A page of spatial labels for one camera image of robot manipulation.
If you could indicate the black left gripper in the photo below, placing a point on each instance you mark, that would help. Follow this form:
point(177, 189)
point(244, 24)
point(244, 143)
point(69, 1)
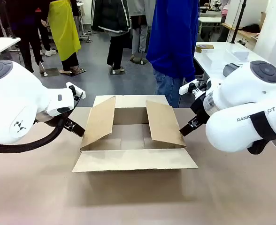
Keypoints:
point(64, 119)

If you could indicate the person in gray trousers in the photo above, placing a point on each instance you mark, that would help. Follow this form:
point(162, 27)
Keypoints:
point(138, 37)

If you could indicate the person in blue hoodie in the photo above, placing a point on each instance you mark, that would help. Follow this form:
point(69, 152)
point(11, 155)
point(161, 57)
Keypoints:
point(173, 35)

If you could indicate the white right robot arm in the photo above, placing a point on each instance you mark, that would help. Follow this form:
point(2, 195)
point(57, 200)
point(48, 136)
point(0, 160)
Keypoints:
point(246, 93)

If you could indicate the dark floor base plate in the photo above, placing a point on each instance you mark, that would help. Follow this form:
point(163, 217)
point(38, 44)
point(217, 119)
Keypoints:
point(140, 61)
point(117, 72)
point(78, 72)
point(51, 72)

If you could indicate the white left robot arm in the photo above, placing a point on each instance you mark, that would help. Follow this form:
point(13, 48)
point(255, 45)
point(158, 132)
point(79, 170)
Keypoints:
point(13, 103)

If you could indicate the person in striped dark jacket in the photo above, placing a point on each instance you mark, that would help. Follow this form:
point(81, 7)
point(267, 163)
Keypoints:
point(109, 18)

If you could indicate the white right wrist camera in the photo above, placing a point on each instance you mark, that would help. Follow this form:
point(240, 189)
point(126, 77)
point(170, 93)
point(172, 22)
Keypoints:
point(187, 87)

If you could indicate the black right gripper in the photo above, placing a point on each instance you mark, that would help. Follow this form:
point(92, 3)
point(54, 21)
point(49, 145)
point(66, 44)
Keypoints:
point(200, 107)

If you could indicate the person in yellow apron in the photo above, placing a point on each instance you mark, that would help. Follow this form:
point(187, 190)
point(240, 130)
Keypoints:
point(63, 28)

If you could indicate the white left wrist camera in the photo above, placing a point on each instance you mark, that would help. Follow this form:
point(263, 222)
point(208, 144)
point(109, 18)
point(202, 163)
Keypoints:
point(81, 92)

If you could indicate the large white rounded table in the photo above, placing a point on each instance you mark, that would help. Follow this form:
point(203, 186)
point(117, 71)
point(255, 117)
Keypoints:
point(213, 61)

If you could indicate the black bag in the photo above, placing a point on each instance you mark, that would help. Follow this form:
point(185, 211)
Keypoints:
point(251, 28)

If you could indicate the person in pink top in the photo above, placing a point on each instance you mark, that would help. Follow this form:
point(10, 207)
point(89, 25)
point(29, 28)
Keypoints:
point(225, 8)

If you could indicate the person in black clothes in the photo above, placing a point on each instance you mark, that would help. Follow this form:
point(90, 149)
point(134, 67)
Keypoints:
point(27, 23)

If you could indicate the small white background table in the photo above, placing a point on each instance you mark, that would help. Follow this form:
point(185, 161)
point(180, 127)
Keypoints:
point(210, 20)

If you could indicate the small brown cardboard box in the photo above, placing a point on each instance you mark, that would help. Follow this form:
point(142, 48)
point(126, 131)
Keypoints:
point(204, 48)

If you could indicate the wooden desk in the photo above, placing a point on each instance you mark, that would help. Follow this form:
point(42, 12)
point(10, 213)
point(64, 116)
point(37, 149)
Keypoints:
point(246, 35)

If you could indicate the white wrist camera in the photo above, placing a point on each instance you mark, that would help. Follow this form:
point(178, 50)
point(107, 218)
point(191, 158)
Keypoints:
point(81, 92)
point(187, 87)

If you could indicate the black stand pole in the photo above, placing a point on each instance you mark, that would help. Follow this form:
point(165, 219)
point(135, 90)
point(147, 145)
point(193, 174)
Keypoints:
point(238, 21)

